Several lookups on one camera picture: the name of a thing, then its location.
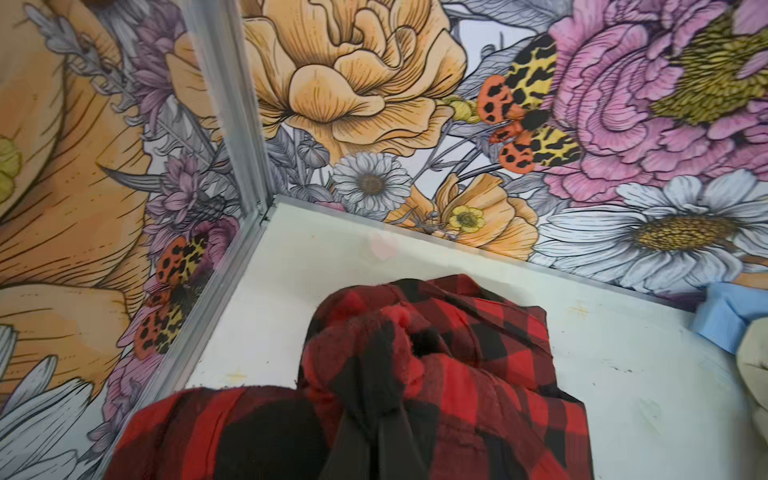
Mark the red black plaid cloth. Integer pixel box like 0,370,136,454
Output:
105,274,594,479

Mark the light blue cloth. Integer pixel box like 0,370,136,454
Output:
689,283,767,354

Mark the left aluminium corner post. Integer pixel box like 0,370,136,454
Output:
182,1,274,215

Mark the cream drawstring cloth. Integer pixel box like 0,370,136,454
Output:
736,317,768,441

